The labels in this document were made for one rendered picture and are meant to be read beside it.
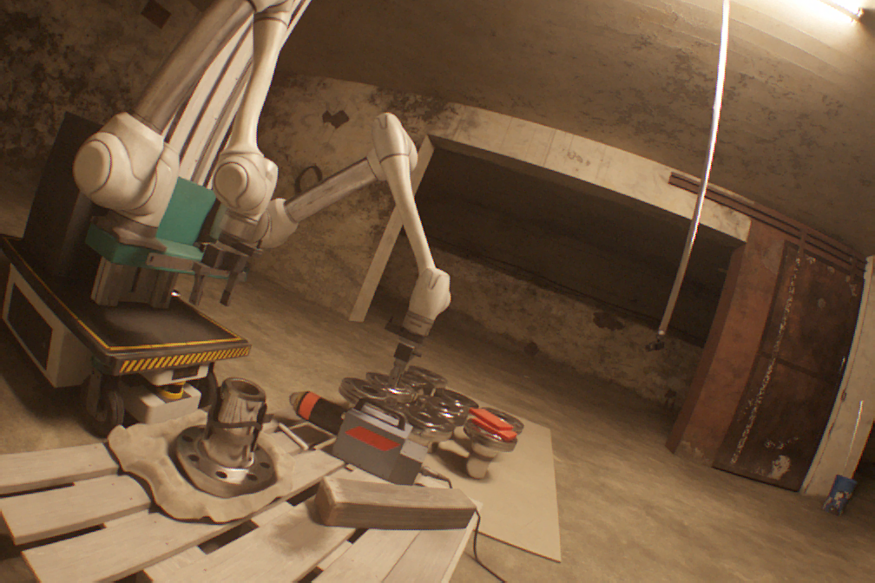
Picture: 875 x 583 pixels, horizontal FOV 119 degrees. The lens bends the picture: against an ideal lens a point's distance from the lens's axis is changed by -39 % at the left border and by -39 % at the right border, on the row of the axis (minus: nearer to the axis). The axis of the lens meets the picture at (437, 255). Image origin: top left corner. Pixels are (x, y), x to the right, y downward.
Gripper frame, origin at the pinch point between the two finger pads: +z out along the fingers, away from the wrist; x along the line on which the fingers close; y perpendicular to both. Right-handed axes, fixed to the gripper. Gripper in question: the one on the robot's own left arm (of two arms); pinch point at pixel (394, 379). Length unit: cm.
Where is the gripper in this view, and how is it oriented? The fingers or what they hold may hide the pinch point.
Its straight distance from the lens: 137.1
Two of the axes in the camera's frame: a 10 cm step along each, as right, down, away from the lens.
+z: -3.7, 9.3, -0.7
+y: 9.2, 3.6, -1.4
